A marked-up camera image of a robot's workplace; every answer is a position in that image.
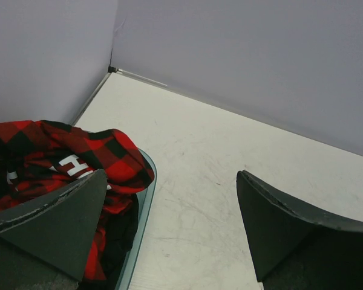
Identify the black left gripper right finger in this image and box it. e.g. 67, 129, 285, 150
237, 170, 363, 283

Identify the teal plastic bin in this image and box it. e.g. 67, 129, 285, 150
114, 149, 157, 290

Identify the red black plaid shirt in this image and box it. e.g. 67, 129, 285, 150
0, 120, 155, 289

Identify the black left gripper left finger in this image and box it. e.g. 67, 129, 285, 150
0, 170, 107, 281

